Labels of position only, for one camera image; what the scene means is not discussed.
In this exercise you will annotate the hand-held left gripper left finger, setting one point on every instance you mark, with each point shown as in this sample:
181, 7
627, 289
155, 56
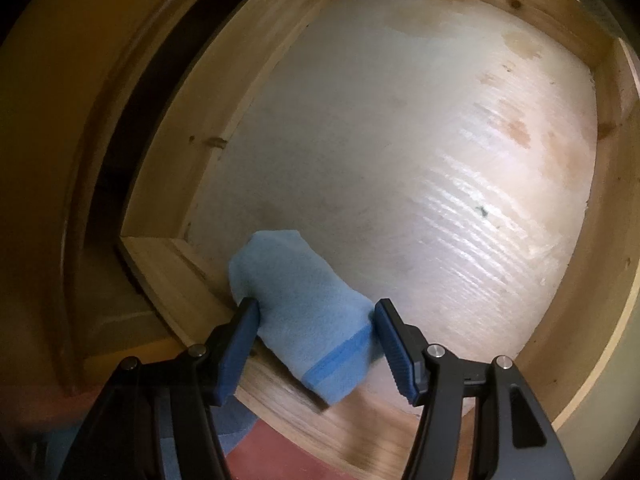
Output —
235, 355

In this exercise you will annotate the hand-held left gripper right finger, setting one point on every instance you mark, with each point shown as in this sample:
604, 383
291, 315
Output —
395, 355

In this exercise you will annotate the light blue sock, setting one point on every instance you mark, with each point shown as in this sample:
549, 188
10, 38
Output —
305, 310

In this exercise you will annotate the wooden drawer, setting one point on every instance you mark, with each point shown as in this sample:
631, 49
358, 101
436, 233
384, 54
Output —
400, 160

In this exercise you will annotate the wooden nightstand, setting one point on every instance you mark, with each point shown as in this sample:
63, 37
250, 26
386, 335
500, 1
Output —
60, 160

